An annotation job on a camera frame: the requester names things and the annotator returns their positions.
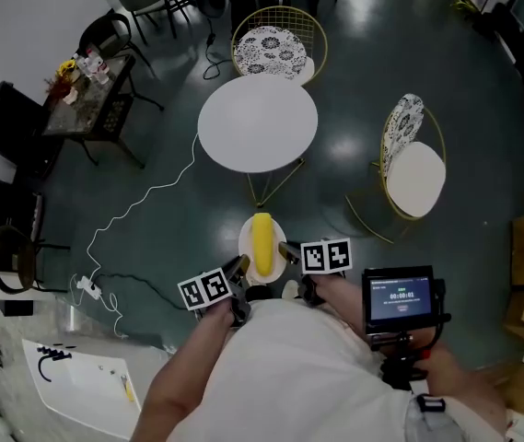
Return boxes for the person's left forearm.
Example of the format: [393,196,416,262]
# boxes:
[129,302,236,442]

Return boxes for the black metal chair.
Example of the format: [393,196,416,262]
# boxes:
[77,8,157,78]

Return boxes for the white power cable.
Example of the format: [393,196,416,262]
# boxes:
[69,132,200,340]

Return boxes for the black monitor on mount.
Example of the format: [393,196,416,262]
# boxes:
[361,264,453,391]

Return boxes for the black bin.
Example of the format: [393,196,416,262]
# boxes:
[0,79,47,157]

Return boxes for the black floor cable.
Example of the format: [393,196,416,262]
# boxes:
[95,270,198,312]

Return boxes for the white plate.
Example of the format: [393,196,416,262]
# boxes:
[238,215,288,287]

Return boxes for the black round stool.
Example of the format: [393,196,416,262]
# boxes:
[0,224,72,296]

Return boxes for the white sink basin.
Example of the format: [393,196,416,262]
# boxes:
[21,337,144,428]

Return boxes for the gold wire chair floral cushion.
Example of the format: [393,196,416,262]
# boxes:
[229,5,330,87]
[344,91,448,247]

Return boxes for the grey padded chair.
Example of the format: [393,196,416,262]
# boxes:
[117,0,180,45]

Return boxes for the black faucet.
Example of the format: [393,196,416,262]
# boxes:
[36,344,74,385]

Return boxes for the white power strip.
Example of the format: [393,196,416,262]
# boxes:
[76,274,103,299]

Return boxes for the clear plastic bottle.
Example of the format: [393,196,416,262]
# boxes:
[85,47,111,86]

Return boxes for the yellow corn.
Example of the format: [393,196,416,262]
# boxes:
[250,212,275,278]

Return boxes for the yellow flower bouquet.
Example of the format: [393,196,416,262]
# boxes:
[43,58,81,105]

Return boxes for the person's right forearm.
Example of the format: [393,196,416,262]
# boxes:
[320,273,509,435]

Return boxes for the person's white shirt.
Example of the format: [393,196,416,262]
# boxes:
[167,297,433,442]

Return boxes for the dark glass side table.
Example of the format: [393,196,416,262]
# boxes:
[41,54,167,170]

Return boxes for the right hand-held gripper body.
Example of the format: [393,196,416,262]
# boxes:
[297,238,353,308]

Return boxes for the white round table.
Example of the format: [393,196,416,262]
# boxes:
[196,72,320,207]

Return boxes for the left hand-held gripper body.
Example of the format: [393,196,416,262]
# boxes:
[177,267,254,329]

